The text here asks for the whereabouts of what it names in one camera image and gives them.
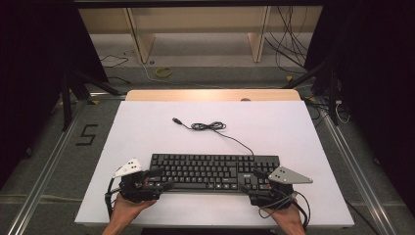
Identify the person's left hand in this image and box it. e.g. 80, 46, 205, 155
110, 193, 158, 227

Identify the person's right hand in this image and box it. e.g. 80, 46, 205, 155
261, 202, 303, 230

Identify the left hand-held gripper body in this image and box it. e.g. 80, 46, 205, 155
112, 158, 164, 203

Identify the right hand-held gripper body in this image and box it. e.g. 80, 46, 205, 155
249, 165, 314, 209

